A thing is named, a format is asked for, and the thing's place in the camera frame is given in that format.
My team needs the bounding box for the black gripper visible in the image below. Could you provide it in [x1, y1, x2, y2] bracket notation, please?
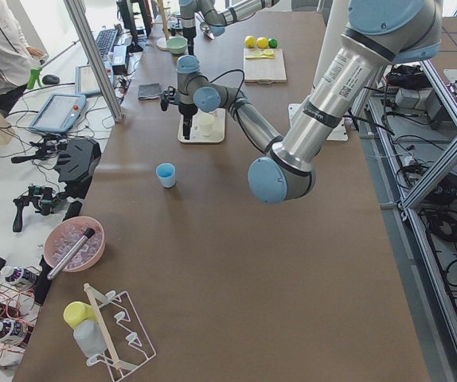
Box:
[178, 103, 197, 139]
[183, 26, 196, 56]

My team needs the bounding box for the cream plastic cup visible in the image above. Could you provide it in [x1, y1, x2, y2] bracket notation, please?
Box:
[197, 113, 215, 137]

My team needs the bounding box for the blue plastic cup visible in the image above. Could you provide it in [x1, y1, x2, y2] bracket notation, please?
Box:
[155, 162, 176, 189]

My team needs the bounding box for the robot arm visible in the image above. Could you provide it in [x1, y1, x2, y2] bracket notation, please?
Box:
[175, 1, 443, 204]
[178, 0, 278, 56]

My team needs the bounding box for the beige rabbit tray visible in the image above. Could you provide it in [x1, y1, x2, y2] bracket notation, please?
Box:
[177, 108, 226, 144]

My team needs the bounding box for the green bowl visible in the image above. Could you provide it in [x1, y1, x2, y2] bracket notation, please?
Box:
[166, 36, 188, 55]

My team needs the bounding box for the wooden glass stand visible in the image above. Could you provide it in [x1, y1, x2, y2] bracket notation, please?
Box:
[154, 1, 174, 52]

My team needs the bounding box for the grey folded cloth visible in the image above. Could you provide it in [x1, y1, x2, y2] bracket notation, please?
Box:
[138, 83, 162, 100]

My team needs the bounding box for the yellow plastic knife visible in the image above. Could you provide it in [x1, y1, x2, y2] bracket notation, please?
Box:
[244, 55, 275, 60]

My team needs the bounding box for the yellow lemon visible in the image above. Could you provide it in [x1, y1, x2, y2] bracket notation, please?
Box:
[256, 37, 269, 49]
[244, 35, 256, 49]

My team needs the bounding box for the wooden cutting board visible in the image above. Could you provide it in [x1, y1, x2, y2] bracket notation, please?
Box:
[243, 49, 287, 84]

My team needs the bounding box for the green lime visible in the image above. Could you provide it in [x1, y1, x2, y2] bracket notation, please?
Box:
[268, 38, 278, 49]

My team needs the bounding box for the black keyboard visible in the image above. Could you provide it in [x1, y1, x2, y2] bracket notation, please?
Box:
[95, 29, 118, 59]

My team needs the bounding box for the blue teach pendant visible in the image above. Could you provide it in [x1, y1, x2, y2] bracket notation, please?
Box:
[29, 94, 87, 134]
[75, 61, 115, 97]

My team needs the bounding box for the metal muddler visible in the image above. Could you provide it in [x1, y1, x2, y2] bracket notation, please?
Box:
[46, 228, 96, 281]

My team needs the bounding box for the pink bowl with ice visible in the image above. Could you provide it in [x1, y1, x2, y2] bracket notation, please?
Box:
[43, 216, 107, 273]

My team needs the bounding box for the person in white hoodie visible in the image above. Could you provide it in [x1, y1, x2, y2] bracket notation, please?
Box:
[0, 1, 47, 116]

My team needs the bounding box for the yellow cap bottle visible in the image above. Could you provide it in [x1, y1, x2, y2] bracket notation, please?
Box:
[63, 301, 107, 358]

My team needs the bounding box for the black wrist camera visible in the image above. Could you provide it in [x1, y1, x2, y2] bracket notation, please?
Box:
[160, 86, 179, 111]

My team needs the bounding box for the white wire rack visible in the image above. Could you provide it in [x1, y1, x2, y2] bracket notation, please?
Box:
[84, 283, 157, 381]

